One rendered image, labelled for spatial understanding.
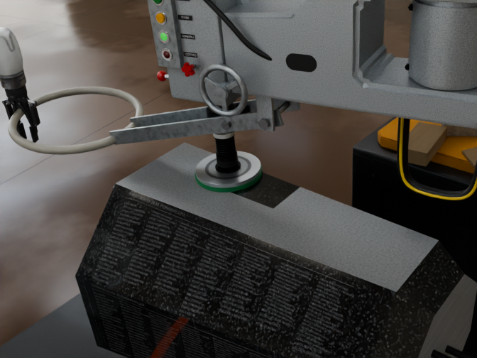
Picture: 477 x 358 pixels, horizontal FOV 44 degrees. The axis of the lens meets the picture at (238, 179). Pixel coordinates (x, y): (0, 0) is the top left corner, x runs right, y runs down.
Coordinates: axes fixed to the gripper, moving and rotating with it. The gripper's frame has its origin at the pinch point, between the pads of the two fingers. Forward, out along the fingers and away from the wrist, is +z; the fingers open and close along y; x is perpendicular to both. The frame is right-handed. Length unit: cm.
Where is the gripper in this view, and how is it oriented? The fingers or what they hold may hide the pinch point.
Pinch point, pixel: (28, 133)
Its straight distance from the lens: 241.7
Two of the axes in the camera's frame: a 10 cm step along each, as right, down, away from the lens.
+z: 0.4, 8.2, 5.7
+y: 9.7, 1.1, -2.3
